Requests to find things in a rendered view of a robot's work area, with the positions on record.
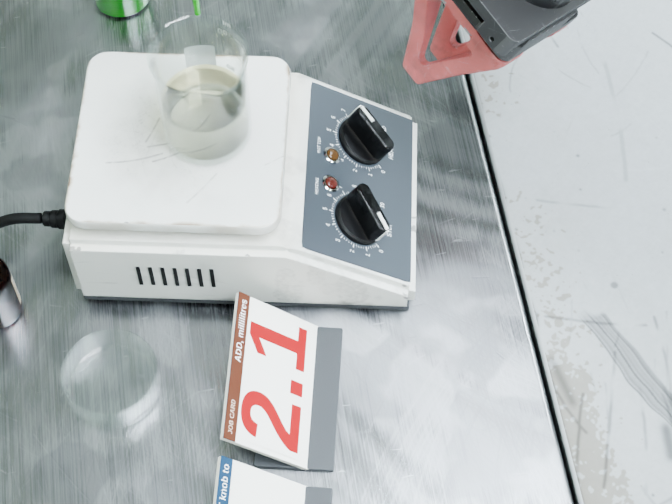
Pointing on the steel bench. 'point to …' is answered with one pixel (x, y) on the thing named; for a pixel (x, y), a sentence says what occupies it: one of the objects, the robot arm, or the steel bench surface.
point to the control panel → (401, 197)
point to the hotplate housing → (237, 250)
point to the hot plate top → (226, 189)
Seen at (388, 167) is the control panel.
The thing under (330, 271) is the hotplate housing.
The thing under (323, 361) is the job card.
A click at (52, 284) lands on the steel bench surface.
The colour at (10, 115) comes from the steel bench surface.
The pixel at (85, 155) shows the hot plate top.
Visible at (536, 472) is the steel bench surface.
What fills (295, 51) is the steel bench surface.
